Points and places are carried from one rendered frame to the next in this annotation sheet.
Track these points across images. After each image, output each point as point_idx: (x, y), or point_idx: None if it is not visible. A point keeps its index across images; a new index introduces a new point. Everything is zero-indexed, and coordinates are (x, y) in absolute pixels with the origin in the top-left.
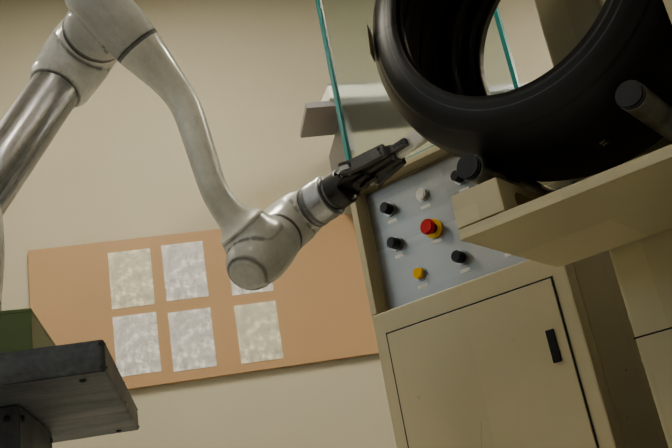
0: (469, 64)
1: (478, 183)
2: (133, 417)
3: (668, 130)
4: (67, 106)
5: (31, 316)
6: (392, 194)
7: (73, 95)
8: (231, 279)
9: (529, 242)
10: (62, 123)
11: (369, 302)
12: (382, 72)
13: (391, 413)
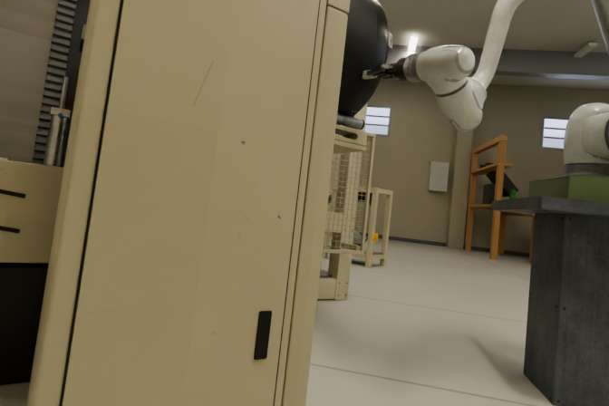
0: None
1: (355, 128)
2: (526, 207)
3: None
4: None
5: (529, 184)
6: None
7: None
8: (478, 124)
9: None
10: (597, 2)
11: None
12: (386, 57)
13: (333, 149)
